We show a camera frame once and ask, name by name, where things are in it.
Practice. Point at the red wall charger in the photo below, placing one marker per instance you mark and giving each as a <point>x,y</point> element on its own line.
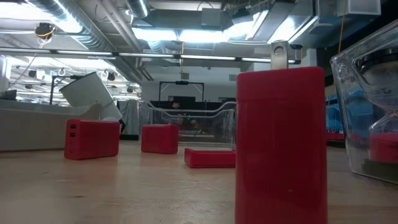
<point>93,140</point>
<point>280,140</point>
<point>160,140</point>

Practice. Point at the black gantry frame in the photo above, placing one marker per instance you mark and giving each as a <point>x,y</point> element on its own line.
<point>182,82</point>

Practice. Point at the grey plastic bin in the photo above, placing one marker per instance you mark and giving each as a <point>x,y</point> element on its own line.
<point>31,130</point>

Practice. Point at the white ceiling vent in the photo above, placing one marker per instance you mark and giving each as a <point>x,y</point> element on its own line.
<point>363,7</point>

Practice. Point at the black monitor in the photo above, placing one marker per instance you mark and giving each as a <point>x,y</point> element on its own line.
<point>7,95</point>

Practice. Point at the silver spiral duct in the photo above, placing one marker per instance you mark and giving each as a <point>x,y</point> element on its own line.
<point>90,40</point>

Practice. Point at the person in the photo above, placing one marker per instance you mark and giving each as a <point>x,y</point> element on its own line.
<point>176,105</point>

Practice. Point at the large clear plastic bin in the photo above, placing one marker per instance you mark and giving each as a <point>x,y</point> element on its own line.
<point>211,130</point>

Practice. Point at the small clear plastic bin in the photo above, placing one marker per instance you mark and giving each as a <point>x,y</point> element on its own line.
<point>340,93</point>

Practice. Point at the red digital clock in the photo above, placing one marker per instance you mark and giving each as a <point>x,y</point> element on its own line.
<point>208,158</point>

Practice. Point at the black aluminium table frame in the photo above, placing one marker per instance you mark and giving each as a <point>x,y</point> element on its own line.
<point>129,137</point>

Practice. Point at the grey ceiling box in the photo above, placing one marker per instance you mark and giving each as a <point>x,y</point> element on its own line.
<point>211,17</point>

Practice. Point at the silver round duct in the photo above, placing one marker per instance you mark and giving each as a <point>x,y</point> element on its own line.
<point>138,7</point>

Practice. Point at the long linear light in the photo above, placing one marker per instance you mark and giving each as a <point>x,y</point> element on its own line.
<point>146,55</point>

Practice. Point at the grey cover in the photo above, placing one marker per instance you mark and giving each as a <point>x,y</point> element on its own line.
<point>130,116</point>

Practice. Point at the red sand hourglass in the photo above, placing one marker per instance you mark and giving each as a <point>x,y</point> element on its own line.
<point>385,146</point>

